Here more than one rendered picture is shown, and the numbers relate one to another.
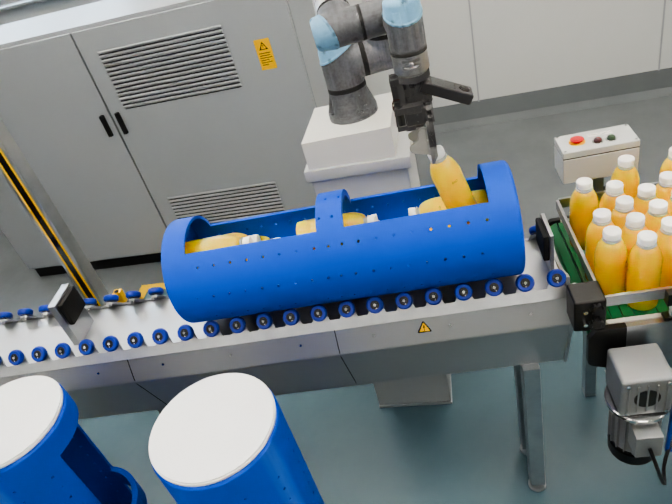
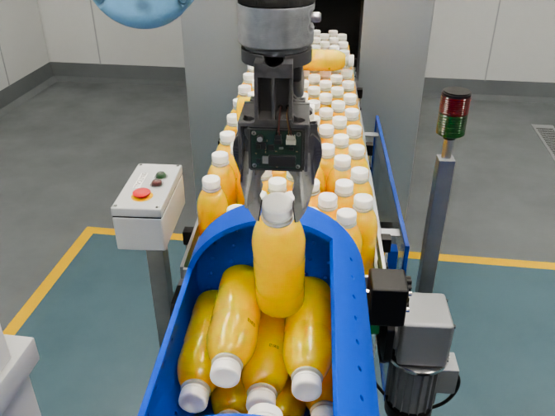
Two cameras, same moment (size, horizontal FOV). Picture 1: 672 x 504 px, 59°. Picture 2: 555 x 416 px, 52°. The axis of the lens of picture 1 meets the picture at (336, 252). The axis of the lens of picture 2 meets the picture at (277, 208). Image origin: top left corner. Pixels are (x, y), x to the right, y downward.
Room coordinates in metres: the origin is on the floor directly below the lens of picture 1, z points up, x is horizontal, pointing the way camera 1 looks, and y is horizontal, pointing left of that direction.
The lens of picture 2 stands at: (1.28, 0.30, 1.66)
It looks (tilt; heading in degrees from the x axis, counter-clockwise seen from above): 30 degrees down; 261
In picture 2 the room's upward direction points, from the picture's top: straight up
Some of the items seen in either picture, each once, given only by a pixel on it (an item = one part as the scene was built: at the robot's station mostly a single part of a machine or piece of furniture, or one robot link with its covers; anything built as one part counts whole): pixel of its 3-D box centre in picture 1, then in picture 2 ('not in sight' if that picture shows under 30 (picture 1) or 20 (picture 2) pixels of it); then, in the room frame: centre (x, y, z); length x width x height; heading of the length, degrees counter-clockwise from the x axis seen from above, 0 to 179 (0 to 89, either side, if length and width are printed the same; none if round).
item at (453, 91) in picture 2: not in sight; (451, 125); (0.71, -0.81, 1.18); 0.06 x 0.06 x 0.16
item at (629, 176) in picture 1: (624, 192); (213, 220); (1.26, -0.79, 0.99); 0.07 x 0.07 x 0.19
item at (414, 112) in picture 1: (413, 98); (276, 106); (1.19, -0.25, 1.45); 0.09 x 0.08 x 0.12; 78
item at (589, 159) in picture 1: (595, 153); (151, 204); (1.39, -0.78, 1.05); 0.20 x 0.10 x 0.10; 78
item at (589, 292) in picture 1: (585, 306); (383, 299); (0.94, -0.52, 0.95); 0.10 x 0.07 x 0.10; 168
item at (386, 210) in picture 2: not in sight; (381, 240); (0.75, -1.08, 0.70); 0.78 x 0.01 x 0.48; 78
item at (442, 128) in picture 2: not in sight; (452, 122); (0.71, -0.81, 1.18); 0.06 x 0.06 x 0.05
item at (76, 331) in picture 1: (74, 314); not in sight; (1.43, 0.79, 1.00); 0.10 x 0.04 x 0.15; 168
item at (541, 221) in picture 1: (544, 244); not in sight; (1.15, -0.51, 0.99); 0.10 x 0.02 x 0.12; 168
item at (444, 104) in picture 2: not in sight; (454, 103); (0.71, -0.81, 1.23); 0.06 x 0.06 x 0.04
